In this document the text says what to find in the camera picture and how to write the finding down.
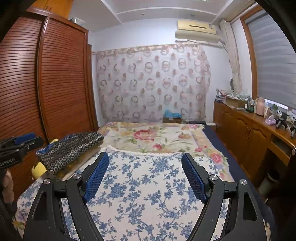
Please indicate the pink floral bed blanket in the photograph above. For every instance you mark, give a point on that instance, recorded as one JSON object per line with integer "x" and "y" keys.
{"x": 150, "y": 136}

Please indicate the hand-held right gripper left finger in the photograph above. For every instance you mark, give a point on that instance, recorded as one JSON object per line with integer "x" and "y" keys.
{"x": 97, "y": 178}

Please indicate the beige wall air conditioner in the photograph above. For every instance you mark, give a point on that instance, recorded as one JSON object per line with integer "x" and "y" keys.
{"x": 196, "y": 30}

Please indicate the wooden louvered wardrobe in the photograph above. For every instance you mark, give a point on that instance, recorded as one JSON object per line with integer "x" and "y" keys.
{"x": 64, "y": 81}

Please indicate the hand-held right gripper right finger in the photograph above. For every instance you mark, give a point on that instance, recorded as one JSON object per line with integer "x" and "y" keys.
{"x": 194, "y": 178}

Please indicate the brown cardboard box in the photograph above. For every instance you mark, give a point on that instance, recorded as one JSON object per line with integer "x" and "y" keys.
{"x": 172, "y": 120}

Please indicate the blue floral white bedsheet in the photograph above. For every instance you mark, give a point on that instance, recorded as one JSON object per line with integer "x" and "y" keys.
{"x": 143, "y": 180}

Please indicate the circle patterned sheer curtain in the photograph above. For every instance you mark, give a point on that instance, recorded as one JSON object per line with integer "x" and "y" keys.
{"x": 150, "y": 88}

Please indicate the cream tied curtain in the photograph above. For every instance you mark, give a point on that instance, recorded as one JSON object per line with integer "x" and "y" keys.
{"x": 233, "y": 58}

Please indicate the green bottle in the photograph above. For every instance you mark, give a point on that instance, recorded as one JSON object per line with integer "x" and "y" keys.
{"x": 274, "y": 109}

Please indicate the navy patterned satin pajama top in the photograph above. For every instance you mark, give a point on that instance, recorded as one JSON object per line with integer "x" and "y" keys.
{"x": 69, "y": 148}

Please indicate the blue crumpled cloth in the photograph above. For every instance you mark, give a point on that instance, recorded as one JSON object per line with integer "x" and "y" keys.
{"x": 172, "y": 113}

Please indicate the shallow open cardboard box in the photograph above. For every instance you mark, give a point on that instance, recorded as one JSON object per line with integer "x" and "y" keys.
{"x": 233, "y": 102}

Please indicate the stack of papers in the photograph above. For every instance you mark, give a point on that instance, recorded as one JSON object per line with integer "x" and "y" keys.
{"x": 220, "y": 95}

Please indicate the small black tripod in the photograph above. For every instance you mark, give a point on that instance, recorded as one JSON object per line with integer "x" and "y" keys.
{"x": 282, "y": 120}

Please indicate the small white desk fan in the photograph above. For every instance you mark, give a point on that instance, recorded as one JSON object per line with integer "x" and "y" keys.
{"x": 232, "y": 84}

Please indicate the navy mattress sheet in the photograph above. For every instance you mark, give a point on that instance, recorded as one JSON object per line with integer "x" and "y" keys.
{"x": 217, "y": 141}

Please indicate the yellow plush toy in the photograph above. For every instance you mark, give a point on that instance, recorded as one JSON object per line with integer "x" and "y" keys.
{"x": 38, "y": 170}

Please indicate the clear plastic box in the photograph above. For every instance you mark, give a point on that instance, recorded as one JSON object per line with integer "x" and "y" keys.
{"x": 77, "y": 21}

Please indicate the pink thermos jug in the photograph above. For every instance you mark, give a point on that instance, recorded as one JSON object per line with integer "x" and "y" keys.
{"x": 260, "y": 107}

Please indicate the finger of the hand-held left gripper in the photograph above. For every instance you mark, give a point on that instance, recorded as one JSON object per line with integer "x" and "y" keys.
{"x": 32, "y": 142}
{"x": 24, "y": 137}

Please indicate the person's left hand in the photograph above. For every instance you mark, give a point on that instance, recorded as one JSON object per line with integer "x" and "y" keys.
{"x": 8, "y": 185}

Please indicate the wooden sideboard cabinet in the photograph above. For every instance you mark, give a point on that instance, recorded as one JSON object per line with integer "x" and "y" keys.
{"x": 242, "y": 129}

